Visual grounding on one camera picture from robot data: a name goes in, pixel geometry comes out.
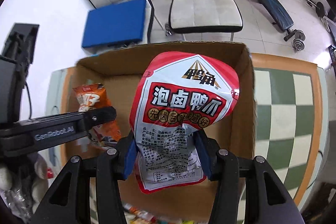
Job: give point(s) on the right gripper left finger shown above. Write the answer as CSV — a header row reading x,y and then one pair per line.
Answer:
x,y
67,199

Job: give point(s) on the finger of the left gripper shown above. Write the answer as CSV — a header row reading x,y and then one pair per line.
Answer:
x,y
37,134

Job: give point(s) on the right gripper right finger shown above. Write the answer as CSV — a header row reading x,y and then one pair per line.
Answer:
x,y
266,198

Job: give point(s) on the red white duck feet packet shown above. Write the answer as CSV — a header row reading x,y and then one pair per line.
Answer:
x,y
179,94

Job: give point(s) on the orange panda snack packet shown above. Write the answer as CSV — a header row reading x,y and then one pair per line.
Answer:
x,y
93,99

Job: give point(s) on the blue cushion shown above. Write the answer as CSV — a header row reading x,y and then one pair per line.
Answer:
x,y
115,24

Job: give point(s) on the cardboard box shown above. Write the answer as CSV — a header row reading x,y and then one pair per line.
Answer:
x,y
121,70

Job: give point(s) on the checkered table mat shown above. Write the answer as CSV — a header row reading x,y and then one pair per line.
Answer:
x,y
290,121

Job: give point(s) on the dark blue sit-up bench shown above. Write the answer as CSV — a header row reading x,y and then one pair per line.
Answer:
x,y
265,1

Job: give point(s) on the chrome dumbbell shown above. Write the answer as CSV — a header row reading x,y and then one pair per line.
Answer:
x,y
298,39

